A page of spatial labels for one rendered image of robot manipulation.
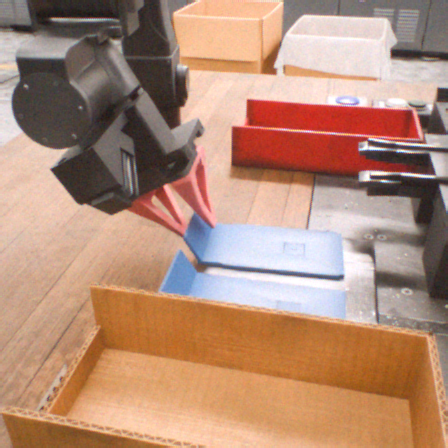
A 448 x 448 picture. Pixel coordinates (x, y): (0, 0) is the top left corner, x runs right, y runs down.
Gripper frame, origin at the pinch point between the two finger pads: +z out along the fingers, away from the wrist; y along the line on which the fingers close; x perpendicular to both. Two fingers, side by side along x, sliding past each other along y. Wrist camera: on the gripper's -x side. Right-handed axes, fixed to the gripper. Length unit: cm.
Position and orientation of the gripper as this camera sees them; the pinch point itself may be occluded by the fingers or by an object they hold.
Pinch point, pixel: (197, 224)
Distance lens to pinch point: 52.1
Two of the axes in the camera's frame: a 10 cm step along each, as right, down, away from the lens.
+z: 4.9, 7.6, 4.3
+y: 8.6, -3.3, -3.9
